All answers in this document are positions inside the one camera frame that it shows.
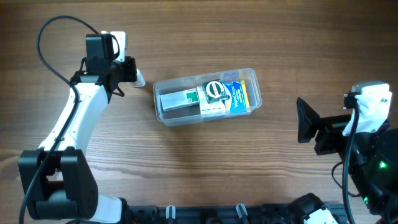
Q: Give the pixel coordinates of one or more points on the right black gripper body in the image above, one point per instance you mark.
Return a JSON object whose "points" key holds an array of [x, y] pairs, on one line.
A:
{"points": [[331, 139]]}

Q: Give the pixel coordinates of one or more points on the blue yellow VapoDrops box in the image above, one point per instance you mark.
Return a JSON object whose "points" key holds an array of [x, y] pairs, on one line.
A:
{"points": [[237, 101]]}

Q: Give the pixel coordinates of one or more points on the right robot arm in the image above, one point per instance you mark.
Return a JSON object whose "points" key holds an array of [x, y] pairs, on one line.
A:
{"points": [[373, 158]]}

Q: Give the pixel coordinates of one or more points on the white Panadol box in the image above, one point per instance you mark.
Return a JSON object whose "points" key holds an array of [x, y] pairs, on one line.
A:
{"points": [[179, 99]]}

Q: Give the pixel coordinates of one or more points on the white sanitizer bottle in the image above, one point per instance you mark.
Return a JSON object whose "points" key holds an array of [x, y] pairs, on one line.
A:
{"points": [[140, 82]]}

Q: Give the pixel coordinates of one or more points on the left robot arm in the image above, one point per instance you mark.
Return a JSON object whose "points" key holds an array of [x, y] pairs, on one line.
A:
{"points": [[56, 178]]}

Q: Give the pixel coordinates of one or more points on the dark green square packet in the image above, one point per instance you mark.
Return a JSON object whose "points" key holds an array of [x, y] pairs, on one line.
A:
{"points": [[215, 91]]}

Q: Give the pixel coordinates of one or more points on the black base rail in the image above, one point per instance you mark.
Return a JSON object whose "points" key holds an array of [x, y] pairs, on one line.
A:
{"points": [[306, 209]]}

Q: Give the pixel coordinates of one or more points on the white plaster box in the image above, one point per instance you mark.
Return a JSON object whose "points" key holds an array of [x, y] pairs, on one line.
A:
{"points": [[209, 108]]}

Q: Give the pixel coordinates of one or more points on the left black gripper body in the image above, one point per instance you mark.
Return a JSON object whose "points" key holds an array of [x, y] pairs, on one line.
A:
{"points": [[129, 70]]}

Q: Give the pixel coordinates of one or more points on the clear plastic container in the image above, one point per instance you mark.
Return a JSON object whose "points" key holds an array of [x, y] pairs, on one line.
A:
{"points": [[191, 114]]}

